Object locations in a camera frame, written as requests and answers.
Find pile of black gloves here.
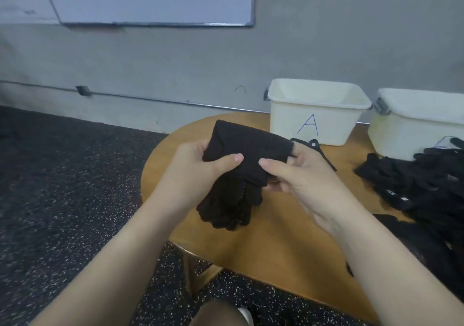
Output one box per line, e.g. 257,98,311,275
354,137,464,222
197,119,294,230

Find person's left leg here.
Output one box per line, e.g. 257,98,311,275
190,299,251,326

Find white plastic bin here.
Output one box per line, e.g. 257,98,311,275
367,87,464,161
264,78,373,147

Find black fingerless glove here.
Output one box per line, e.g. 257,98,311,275
347,213,464,301
290,138,338,171

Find person's right hand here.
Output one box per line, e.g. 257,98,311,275
259,141,363,236

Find stack of black gloves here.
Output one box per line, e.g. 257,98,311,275
197,119,294,230

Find person's left white shoe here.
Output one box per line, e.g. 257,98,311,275
238,306,255,326

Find grey wall pipe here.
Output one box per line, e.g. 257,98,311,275
0,79,269,113

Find person's left hand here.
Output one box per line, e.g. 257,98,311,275
154,140,245,218

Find person's right forearm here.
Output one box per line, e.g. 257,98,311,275
330,206,464,326

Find person's left forearm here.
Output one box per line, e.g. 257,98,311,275
32,192,197,326

